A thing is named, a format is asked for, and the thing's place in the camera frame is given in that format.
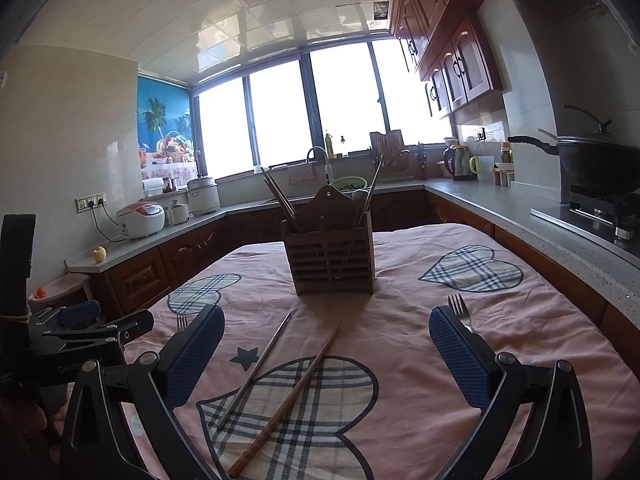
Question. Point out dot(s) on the large white rice cooker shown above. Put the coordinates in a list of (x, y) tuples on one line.
[(203, 197)]

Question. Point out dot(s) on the wooden base cabinets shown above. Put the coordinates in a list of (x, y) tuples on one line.
[(145, 270)]

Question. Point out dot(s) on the metal fork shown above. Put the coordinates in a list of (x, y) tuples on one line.
[(459, 307), (181, 321)]

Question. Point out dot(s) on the person's left hand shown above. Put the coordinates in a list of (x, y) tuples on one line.
[(30, 415)]

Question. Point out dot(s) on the green cup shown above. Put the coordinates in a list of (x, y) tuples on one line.
[(480, 166)]

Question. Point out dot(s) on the electric kettle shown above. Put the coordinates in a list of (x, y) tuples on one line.
[(456, 162)]

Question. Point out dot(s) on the wooden slatted utensil holder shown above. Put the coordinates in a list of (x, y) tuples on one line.
[(327, 260)]

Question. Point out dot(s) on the yellow fruit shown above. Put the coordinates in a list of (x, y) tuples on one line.
[(100, 254)]

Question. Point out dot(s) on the kitchen window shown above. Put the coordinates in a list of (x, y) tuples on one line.
[(280, 110)]

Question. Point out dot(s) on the black knife block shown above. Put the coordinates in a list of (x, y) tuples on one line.
[(421, 161)]

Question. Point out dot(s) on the wooden chopstick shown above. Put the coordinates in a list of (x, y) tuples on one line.
[(287, 199), (280, 192), (375, 180), (290, 400), (272, 186)]

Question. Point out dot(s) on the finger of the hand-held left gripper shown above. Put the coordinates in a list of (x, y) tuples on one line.
[(80, 313), (130, 327)]

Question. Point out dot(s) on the gas stove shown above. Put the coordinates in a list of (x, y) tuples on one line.
[(595, 210)]

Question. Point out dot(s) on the condiment bottles and jars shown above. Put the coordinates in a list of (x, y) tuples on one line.
[(504, 170)]

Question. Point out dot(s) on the fruit and palm wall poster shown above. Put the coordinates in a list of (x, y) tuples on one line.
[(167, 125)]

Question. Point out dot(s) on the metal spoon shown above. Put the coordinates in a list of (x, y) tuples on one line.
[(358, 195)]

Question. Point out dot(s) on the metal chopstick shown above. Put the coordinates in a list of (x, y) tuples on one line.
[(369, 185), (255, 367)]

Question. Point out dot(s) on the red and white rice cooker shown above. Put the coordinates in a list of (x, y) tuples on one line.
[(142, 220)]

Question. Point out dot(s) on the grey kitchen countertop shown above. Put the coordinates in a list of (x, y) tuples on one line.
[(500, 205)]

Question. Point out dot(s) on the green colander with vegetables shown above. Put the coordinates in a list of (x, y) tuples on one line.
[(347, 183)]

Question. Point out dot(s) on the black wok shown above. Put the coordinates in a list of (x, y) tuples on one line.
[(595, 170)]

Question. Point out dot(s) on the wooden wall cabinets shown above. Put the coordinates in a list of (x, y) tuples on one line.
[(465, 65)]

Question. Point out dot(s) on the wok lid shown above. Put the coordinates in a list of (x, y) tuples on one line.
[(595, 132)]

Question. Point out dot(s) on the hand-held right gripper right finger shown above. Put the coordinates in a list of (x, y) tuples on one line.
[(460, 355)]

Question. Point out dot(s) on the paper towel roll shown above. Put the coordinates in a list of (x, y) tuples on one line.
[(154, 186)]

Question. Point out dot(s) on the pink tablecloth with plaid hearts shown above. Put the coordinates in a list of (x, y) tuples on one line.
[(390, 320)]

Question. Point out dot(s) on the wall socket with plug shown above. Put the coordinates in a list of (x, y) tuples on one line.
[(91, 202)]

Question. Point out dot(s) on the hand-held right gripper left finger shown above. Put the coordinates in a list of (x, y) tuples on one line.
[(200, 350)]

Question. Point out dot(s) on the chrome kitchen faucet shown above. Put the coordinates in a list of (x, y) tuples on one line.
[(320, 157)]

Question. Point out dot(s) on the metal dish rack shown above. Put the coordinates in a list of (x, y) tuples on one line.
[(400, 170)]

